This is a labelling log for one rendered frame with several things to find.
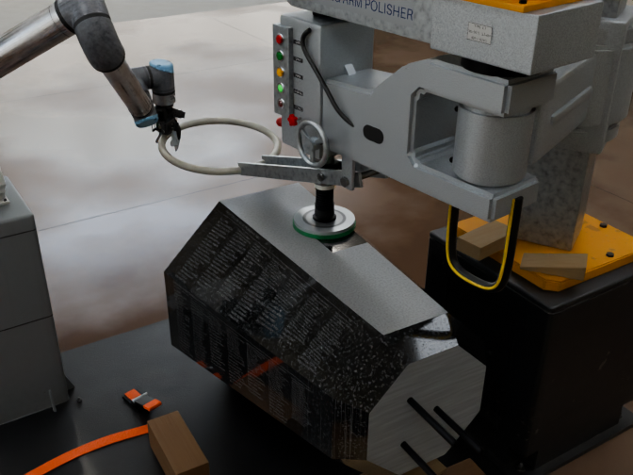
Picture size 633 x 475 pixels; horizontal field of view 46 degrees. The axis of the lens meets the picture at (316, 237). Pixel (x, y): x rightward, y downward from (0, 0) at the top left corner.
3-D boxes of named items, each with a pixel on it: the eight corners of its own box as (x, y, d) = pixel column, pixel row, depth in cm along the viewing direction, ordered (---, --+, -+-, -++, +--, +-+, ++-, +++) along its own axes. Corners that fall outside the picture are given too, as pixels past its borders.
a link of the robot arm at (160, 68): (143, 58, 290) (168, 55, 295) (146, 90, 297) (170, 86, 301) (152, 67, 284) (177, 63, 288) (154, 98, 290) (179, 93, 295)
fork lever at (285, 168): (397, 174, 240) (395, 159, 239) (351, 190, 229) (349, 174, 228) (273, 165, 294) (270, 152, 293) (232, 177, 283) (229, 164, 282)
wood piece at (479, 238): (492, 232, 268) (494, 220, 266) (516, 243, 261) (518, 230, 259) (455, 249, 257) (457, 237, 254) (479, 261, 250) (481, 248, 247)
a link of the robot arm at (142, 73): (124, 91, 279) (156, 87, 285) (115, 64, 281) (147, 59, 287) (121, 104, 287) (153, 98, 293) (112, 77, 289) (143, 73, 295)
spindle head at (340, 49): (404, 168, 238) (414, 24, 217) (353, 186, 226) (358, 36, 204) (331, 135, 263) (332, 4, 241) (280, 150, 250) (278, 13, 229)
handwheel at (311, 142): (348, 167, 231) (350, 121, 224) (324, 175, 226) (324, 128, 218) (317, 153, 241) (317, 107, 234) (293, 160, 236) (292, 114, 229)
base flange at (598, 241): (543, 202, 299) (545, 191, 296) (650, 255, 262) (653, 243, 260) (449, 233, 276) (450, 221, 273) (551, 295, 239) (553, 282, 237)
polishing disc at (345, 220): (287, 232, 254) (287, 229, 254) (300, 204, 273) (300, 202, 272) (350, 237, 251) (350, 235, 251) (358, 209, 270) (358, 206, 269)
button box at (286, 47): (296, 117, 240) (295, 26, 226) (288, 119, 238) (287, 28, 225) (280, 110, 245) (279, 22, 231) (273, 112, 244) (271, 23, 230)
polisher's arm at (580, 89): (539, 87, 266) (550, 15, 254) (640, 106, 249) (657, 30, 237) (443, 152, 213) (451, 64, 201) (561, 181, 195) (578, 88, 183)
